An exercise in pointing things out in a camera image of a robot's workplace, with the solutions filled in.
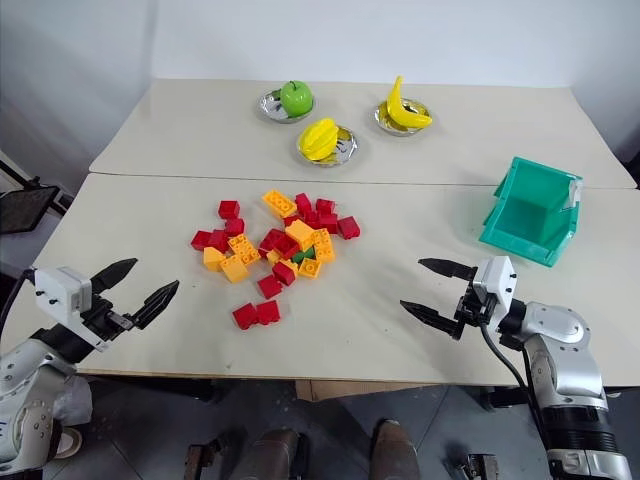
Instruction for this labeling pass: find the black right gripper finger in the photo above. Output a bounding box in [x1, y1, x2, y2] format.
[399, 299, 467, 342]
[418, 257, 479, 282]

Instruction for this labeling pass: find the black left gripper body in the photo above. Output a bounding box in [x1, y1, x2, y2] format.
[81, 295, 136, 346]

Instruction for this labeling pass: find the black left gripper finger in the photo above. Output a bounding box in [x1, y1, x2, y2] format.
[90, 257, 139, 302]
[131, 279, 181, 331]

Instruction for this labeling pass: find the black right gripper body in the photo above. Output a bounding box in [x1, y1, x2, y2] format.
[452, 276, 501, 342]

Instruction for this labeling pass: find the teal plastic bin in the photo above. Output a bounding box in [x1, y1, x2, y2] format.
[478, 156, 585, 271]

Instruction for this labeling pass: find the brown cardboard piece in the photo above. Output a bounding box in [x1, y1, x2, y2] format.
[294, 379, 432, 402]

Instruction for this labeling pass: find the black mesh panel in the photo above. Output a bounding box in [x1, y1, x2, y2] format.
[0, 183, 65, 237]

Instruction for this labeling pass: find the tape roll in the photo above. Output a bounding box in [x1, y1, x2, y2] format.
[51, 426, 84, 461]

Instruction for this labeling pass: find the dark rounded shape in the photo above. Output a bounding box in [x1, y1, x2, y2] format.
[248, 427, 307, 480]
[371, 419, 420, 480]

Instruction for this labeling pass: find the silver plate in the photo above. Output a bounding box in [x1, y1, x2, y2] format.
[373, 97, 433, 137]
[257, 88, 317, 125]
[297, 124, 361, 169]

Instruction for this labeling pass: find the yellow toy banana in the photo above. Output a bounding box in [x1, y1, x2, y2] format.
[385, 75, 434, 131]

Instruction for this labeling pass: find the yellow toy starfruit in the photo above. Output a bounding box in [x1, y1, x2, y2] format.
[298, 117, 342, 163]

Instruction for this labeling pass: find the green toy apple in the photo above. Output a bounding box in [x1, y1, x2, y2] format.
[279, 79, 315, 119]

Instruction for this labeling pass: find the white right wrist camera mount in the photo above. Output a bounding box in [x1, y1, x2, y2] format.
[471, 255, 518, 334]

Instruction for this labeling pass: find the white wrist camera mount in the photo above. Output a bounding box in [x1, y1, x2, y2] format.
[471, 255, 518, 334]
[34, 266, 112, 352]

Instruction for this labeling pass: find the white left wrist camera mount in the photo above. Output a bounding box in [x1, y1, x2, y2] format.
[34, 266, 112, 352]

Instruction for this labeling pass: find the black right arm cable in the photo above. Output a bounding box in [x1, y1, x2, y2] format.
[478, 321, 551, 454]

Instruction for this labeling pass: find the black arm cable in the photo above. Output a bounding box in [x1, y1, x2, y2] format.
[478, 321, 551, 454]
[0, 268, 37, 342]

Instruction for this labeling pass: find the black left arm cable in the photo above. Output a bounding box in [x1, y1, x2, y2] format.
[0, 268, 37, 342]

